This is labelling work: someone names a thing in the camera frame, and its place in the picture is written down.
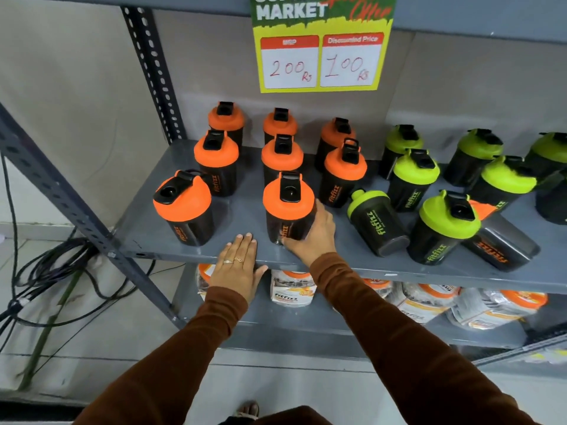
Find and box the green stick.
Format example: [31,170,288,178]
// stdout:
[18,269,86,392]

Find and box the green yellow price sign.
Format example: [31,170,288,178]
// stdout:
[249,0,398,94]

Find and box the bundle of black cables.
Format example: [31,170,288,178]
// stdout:
[0,155,157,350]

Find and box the person's left hand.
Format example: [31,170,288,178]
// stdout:
[208,233,269,304]

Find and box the orange-lid black bottle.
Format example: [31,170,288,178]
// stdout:
[263,171,316,245]

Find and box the person's brown clothing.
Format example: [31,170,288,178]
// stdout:
[221,405,334,425]

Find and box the group of orange-lid shakers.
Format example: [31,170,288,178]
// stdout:
[153,102,541,272]

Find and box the person's sandal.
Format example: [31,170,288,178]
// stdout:
[232,400,260,422]

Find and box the row of silver orange pouches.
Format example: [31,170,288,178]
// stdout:
[196,264,550,330]

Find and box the person's right forearm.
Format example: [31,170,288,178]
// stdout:
[309,252,543,425]

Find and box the yellow packet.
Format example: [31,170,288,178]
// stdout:
[523,349,567,366]

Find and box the group of green-lid shakers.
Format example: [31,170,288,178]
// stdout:
[347,124,567,265]

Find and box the person's right hand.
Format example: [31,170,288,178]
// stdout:
[282,199,338,268]

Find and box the person's left forearm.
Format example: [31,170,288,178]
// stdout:
[73,287,249,425]

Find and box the grey metal shelving rack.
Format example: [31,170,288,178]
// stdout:
[0,0,567,368]

